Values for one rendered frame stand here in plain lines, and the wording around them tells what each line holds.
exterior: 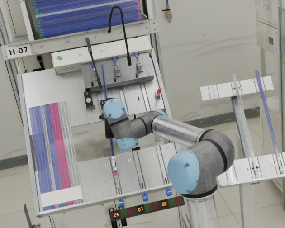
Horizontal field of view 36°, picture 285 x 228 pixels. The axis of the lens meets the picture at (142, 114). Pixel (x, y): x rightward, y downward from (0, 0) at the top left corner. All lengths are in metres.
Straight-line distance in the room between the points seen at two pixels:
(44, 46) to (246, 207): 1.29
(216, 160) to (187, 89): 2.72
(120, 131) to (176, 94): 2.42
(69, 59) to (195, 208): 1.11
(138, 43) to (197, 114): 2.01
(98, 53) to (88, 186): 0.65
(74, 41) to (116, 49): 0.21
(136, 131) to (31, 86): 0.79
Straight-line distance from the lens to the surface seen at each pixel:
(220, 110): 4.14
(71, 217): 2.40
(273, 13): 2.66
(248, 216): 2.34
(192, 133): 1.43
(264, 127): 3.09
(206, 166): 1.25
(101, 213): 2.40
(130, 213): 1.98
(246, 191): 2.25
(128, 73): 2.12
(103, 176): 2.01
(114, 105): 1.54
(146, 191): 1.97
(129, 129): 1.57
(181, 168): 1.24
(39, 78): 2.22
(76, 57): 2.16
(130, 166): 2.02
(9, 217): 3.43
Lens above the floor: 1.80
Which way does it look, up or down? 23 degrees down
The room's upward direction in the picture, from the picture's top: 9 degrees counter-clockwise
